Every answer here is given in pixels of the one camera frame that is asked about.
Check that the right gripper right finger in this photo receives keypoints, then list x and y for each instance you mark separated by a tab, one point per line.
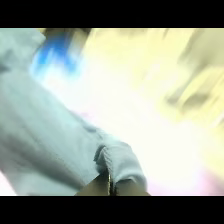
128	188

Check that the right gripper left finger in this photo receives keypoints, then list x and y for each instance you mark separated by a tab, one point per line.
96	187

